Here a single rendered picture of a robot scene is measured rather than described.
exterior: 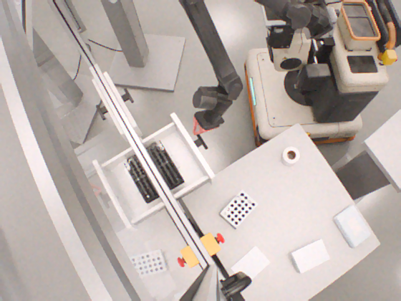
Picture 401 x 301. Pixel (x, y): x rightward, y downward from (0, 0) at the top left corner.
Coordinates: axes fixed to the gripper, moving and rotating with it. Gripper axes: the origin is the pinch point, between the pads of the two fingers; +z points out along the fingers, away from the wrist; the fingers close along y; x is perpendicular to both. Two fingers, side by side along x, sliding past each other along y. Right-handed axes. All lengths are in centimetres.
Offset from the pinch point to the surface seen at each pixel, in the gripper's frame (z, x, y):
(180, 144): 9.8, -1.5, 2.3
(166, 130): 7.5, -7.4, 6.5
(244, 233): 13.4, 40.2, -4.8
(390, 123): -34, 36, -72
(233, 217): 10.7, 32.7, -2.2
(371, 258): 35, 100, -104
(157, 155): 10.3, 0.1, 14.0
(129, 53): 57, -96, -40
